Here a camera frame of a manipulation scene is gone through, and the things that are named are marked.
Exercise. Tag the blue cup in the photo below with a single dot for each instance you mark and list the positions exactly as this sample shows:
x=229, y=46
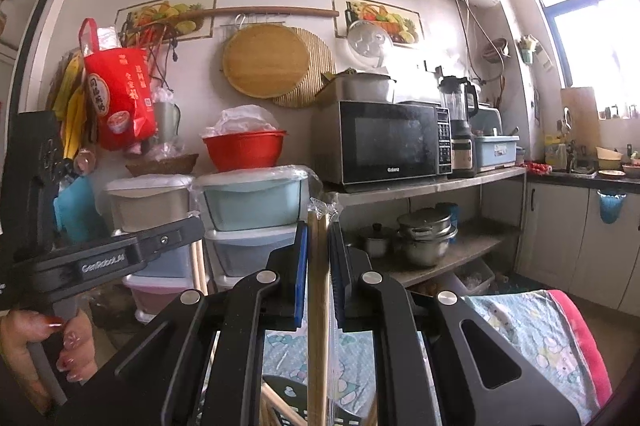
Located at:
x=450, y=213

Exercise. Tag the kitchen window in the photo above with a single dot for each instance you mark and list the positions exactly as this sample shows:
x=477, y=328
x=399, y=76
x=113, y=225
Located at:
x=590, y=6

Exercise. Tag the metal cup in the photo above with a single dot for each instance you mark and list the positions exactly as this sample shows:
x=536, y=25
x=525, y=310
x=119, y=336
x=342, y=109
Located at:
x=165, y=121

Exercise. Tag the stacked bowls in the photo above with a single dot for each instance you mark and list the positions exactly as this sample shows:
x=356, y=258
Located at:
x=610, y=161

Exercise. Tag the small white fan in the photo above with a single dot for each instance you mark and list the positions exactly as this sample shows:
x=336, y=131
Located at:
x=367, y=42

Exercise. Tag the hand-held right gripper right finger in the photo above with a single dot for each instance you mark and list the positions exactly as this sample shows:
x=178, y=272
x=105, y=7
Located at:
x=339, y=286

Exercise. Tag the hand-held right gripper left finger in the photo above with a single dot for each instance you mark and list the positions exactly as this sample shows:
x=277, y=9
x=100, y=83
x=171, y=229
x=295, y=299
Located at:
x=301, y=276

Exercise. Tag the blue hanging bag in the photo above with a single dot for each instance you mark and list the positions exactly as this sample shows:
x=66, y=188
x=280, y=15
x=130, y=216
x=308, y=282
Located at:
x=612, y=208

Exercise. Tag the white kitchen cabinets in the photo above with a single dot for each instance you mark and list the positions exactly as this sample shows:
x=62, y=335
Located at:
x=555, y=226

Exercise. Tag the light blue storage box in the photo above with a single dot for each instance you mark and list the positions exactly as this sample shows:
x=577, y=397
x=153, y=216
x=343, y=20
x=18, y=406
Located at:
x=497, y=154

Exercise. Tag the stacked steel pots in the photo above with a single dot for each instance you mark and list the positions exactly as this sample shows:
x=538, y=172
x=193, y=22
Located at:
x=425, y=241

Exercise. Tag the black blender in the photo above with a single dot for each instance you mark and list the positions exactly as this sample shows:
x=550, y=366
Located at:
x=457, y=116

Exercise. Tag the clear plastic storage box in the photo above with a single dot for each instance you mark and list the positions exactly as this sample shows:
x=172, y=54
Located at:
x=470, y=277

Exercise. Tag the metal kitchen shelf rack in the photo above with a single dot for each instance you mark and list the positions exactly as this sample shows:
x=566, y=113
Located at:
x=400, y=194

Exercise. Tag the fruit wall picture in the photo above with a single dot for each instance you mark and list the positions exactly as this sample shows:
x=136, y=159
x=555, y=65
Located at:
x=165, y=19
x=400, y=19

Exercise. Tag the plastic wrapped bowls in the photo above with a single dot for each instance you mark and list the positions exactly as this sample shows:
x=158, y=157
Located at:
x=247, y=119

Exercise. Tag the person's left hand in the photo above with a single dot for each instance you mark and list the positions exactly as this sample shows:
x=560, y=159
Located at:
x=80, y=351

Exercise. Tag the drawer tower with blue drawers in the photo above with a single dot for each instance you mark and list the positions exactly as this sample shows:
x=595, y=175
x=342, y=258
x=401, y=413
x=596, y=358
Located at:
x=250, y=206

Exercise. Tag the pink blanket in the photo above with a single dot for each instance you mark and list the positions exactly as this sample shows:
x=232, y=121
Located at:
x=585, y=341

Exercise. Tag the black microwave oven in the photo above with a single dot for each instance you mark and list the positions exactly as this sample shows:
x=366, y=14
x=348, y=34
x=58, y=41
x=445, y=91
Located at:
x=385, y=141

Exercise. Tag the small steel pot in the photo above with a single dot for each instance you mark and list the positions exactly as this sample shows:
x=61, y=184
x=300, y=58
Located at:
x=377, y=242

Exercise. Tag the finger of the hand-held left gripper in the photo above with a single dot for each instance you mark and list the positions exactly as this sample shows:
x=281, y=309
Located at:
x=170, y=237

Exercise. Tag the steel pot with lid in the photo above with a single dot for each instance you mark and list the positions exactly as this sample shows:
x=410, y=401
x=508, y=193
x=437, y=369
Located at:
x=367, y=87

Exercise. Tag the blue plastic bag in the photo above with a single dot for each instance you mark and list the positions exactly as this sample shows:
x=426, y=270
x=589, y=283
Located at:
x=77, y=208

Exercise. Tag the wicker basket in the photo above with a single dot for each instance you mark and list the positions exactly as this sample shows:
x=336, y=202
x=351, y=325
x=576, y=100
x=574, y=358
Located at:
x=162, y=165

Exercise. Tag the yellow plastic bags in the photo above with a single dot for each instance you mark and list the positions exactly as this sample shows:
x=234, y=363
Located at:
x=75, y=106

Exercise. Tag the cartoon printed tablecloth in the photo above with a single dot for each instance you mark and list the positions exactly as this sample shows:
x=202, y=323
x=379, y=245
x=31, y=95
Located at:
x=520, y=336

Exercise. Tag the round wooden board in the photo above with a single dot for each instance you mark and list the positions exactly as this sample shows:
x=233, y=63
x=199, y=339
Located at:
x=265, y=59

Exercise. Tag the red plastic basin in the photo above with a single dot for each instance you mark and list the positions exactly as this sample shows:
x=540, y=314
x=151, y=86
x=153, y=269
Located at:
x=245, y=154

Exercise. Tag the round woven mat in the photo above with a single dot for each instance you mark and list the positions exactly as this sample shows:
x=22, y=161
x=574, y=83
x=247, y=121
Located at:
x=322, y=71

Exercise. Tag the drawer tower with pink drawer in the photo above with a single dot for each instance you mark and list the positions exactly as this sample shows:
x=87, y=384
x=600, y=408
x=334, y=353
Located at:
x=145, y=206

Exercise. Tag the red shopping bag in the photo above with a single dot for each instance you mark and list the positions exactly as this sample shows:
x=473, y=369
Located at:
x=120, y=101

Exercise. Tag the long wooden rolling pin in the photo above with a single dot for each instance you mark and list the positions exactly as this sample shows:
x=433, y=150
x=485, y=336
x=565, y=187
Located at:
x=260, y=10

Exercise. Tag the yellow bottle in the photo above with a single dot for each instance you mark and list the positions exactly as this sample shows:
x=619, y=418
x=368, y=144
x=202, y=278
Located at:
x=555, y=154

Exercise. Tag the rectangular wooden cutting board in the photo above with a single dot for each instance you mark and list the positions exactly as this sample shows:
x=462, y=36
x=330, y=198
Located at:
x=580, y=111

